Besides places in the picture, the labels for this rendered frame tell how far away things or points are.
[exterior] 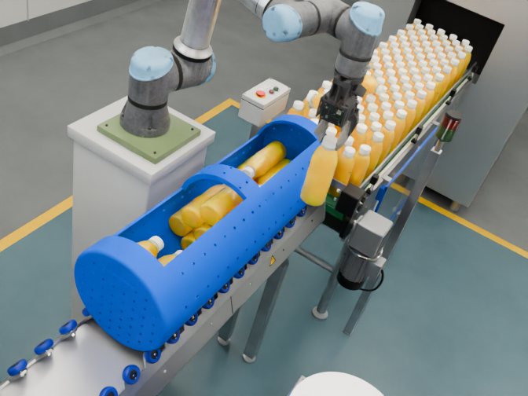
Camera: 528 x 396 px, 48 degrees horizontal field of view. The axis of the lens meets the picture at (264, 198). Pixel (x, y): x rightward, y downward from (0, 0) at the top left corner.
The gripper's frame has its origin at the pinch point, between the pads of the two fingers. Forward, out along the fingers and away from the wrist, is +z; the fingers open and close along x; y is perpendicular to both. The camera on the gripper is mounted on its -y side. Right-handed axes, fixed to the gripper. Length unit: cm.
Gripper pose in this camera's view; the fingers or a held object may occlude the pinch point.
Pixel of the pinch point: (330, 141)
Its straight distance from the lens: 151.9
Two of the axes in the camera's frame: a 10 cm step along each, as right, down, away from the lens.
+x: 8.5, 4.3, -2.8
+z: -1.9, 7.7, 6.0
